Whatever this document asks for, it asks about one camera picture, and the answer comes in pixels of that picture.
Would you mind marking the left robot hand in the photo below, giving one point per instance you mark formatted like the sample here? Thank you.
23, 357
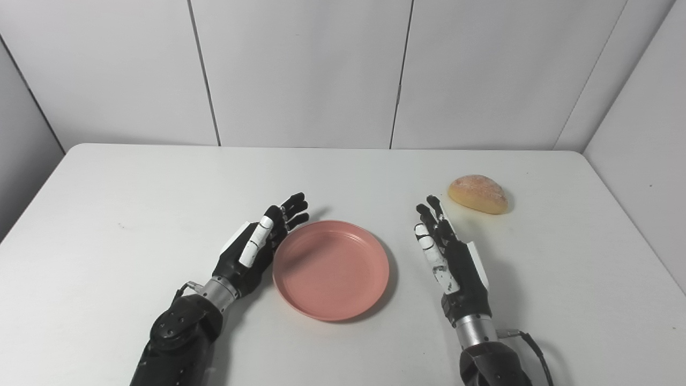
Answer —
257, 246

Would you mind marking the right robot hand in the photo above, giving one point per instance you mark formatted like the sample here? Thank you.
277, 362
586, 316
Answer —
455, 268

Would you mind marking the bread roll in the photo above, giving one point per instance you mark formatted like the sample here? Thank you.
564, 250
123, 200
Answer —
478, 194

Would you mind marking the pink plate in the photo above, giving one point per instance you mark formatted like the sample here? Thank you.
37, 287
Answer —
331, 270

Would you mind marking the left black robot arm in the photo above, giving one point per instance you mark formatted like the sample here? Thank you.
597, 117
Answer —
182, 335

